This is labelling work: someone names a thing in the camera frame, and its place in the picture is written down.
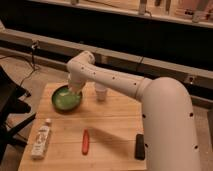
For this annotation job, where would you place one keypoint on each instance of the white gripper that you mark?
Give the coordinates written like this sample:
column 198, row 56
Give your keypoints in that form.
column 76, row 83

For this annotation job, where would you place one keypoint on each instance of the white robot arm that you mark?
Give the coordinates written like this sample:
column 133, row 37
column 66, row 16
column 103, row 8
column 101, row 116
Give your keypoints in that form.
column 170, row 136

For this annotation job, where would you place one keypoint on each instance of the green ceramic bowl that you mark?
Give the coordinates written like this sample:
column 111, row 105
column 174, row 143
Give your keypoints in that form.
column 64, row 100

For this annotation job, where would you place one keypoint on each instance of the white plastic cup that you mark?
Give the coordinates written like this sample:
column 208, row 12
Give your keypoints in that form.
column 101, row 92

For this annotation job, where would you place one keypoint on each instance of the wooden board table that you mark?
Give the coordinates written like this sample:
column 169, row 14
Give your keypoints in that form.
column 112, row 126

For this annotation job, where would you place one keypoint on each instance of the red marker pen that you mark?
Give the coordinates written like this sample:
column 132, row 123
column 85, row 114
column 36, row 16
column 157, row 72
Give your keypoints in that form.
column 85, row 142

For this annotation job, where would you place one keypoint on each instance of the black chair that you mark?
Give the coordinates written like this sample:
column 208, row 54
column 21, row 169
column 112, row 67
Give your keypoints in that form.
column 10, row 102

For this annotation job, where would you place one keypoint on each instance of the white tube bottle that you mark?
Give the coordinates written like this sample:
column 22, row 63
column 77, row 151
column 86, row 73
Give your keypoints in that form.
column 41, row 140

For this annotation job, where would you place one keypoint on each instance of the black rectangular block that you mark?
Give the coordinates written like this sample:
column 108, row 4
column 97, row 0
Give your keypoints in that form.
column 139, row 147

